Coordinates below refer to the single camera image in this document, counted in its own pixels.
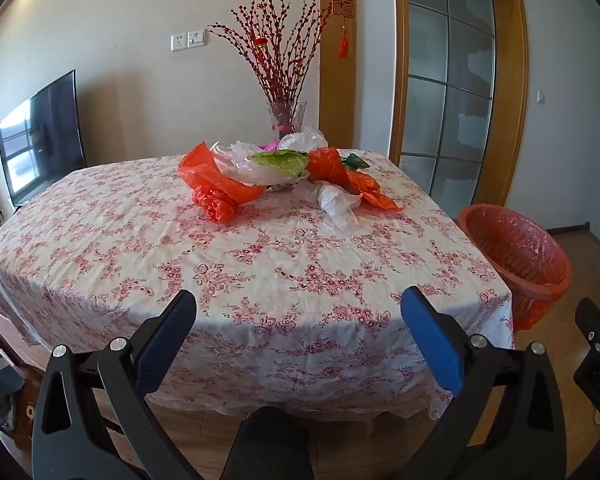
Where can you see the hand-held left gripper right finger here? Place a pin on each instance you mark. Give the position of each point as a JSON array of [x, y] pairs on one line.
[[432, 335]]

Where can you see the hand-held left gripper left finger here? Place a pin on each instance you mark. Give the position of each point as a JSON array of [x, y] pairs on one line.
[[172, 330]]

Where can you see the red plastic waste basket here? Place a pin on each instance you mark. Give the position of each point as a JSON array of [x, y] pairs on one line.
[[520, 240]]

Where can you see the white plastic bag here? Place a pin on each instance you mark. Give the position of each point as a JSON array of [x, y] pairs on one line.
[[337, 200], [302, 140], [237, 160]]

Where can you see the dark green plastic bag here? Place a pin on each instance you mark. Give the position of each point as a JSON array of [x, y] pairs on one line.
[[355, 161]]

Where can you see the light green plastic bag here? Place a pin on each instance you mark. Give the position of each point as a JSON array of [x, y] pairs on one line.
[[280, 162]]

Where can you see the pink floral tablecloth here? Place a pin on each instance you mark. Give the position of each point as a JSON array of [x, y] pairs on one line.
[[230, 260]]

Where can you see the person's leg in dark trousers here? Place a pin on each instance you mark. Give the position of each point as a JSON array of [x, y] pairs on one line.
[[270, 445]]

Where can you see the brown wooden furniture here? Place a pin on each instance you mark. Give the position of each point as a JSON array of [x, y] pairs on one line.
[[27, 385]]

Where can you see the black flat television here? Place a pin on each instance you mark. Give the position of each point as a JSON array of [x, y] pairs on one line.
[[42, 135]]

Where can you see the clear glass vase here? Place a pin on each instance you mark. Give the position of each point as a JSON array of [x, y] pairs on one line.
[[285, 117]]

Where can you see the frosted glass sliding door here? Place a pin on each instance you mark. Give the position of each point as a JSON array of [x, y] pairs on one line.
[[450, 85]]

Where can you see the red berry branch bouquet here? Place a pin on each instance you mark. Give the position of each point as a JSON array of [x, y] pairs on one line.
[[275, 55]]

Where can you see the small white wall switch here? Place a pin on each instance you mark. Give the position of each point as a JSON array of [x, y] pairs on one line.
[[541, 98]]

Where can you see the wooden door frame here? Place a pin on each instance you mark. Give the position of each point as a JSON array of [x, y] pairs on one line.
[[510, 85]]

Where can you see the wooden wall pillar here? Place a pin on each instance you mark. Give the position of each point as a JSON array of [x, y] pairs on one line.
[[337, 85]]

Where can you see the white light switch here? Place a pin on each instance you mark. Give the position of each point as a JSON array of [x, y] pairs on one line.
[[196, 39]]

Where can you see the red knot wall ornament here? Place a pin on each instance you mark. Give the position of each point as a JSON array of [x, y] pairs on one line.
[[342, 10]]

